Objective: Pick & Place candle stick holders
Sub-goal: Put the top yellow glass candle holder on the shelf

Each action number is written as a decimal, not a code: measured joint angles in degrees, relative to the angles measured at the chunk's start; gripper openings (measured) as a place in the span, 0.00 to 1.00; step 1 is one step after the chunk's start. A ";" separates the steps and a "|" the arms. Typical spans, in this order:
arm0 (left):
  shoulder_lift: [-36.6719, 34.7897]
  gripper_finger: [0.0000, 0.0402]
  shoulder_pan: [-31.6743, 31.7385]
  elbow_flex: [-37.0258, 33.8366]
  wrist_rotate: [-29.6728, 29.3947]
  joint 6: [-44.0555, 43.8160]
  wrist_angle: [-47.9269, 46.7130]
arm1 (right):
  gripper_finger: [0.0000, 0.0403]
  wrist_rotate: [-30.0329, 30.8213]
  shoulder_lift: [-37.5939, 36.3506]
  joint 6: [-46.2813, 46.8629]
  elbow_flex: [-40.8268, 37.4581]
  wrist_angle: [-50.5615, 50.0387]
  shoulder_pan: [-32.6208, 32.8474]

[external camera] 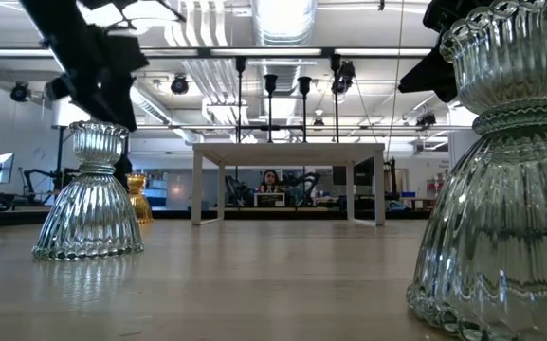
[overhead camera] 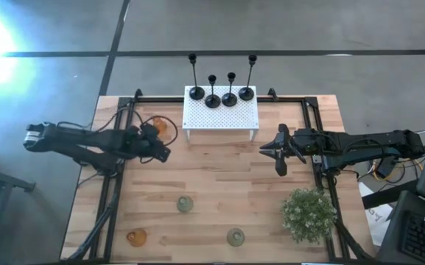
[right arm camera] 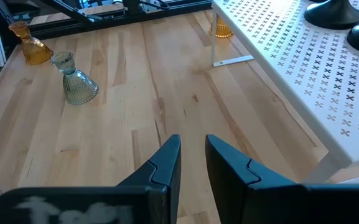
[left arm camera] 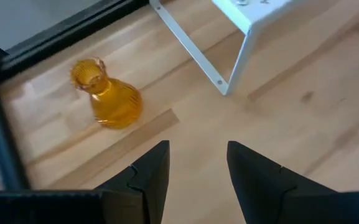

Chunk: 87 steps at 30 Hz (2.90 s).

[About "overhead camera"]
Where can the clear ribbed glass candle holder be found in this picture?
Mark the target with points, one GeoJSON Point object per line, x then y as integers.
{"type": "Point", "coordinates": [235, 237]}
{"type": "Point", "coordinates": [185, 204]}

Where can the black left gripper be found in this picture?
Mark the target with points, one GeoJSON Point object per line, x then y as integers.
{"type": "Point", "coordinates": [142, 141]}

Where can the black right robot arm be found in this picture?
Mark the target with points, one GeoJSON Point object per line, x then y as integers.
{"type": "Point", "coordinates": [363, 143]}

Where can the white perforated shelf riser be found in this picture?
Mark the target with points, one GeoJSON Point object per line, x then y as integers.
{"type": "Point", "coordinates": [219, 116]}

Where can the tall black candlestick holder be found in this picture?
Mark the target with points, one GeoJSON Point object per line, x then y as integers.
{"type": "Point", "coordinates": [196, 94]}
{"type": "Point", "coordinates": [246, 94]}

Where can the black tripod stand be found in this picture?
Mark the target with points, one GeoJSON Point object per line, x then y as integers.
{"type": "Point", "coordinates": [6, 180]}

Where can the black keyboard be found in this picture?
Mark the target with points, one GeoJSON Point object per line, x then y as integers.
{"type": "Point", "coordinates": [424, 239]}

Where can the black aluminium table frame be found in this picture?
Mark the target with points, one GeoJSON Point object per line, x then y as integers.
{"type": "Point", "coordinates": [160, 99]}

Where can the green potted plant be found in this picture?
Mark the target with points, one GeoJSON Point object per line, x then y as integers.
{"type": "Point", "coordinates": [308, 215]}

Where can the short black candlestick holder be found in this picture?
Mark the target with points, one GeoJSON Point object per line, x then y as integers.
{"type": "Point", "coordinates": [212, 102]}
{"type": "Point", "coordinates": [229, 100]}

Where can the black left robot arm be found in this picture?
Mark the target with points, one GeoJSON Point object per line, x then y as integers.
{"type": "Point", "coordinates": [87, 140]}

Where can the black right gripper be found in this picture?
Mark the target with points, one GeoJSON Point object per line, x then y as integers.
{"type": "Point", "coordinates": [284, 147]}

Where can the white paper sheet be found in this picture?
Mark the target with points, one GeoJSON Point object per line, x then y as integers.
{"type": "Point", "coordinates": [376, 221]}

